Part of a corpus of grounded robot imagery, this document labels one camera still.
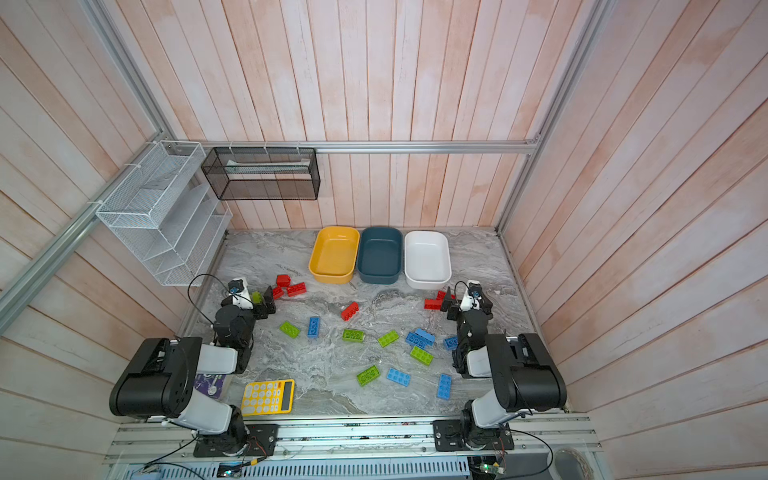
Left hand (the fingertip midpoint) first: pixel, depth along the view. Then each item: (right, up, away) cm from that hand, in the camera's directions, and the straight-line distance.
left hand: (257, 290), depth 92 cm
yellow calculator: (+8, -27, -14) cm, 32 cm away
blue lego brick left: (+18, -12, +1) cm, 21 cm away
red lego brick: (+3, +2, +14) cm, 15 cm away
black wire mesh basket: (-2, +40, +10) cm, 41 cm away
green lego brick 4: (+35, -23, -10) cm, 43 cm away
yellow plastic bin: (+21, +11, +16) cm, 29 cm away
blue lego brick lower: (+44, -24, -9) cm, 51 cm away
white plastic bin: (+56, +9, +15) cm, 59 cm away
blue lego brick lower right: (+56, -26, -12) cm, 63 cm away
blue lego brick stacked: (+51, -14, -2) cm, 53 cm away
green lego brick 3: (+41, -15, -1) cm, 44 cm away
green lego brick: (+10, -12, +1) cm, 16 cm away
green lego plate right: (+51, -19, -6) cm, 55 cm away
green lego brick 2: (+30, -14, -2) cm, 33 cm away
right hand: (+65, +1, -1) cm, 65 cm away
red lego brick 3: (+3, -2, +8) cm, 9 cm away
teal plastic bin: (+39, +11, +19) cm, 45 cm away
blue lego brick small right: (+60, -15, -4) cm, 62 cm away
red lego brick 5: (+57, -5, +4) cm, 57 cm away
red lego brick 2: (+10, 0, +8) cm, 13 cm away
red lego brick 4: (+29, -7, +4) cm, 30 cm away
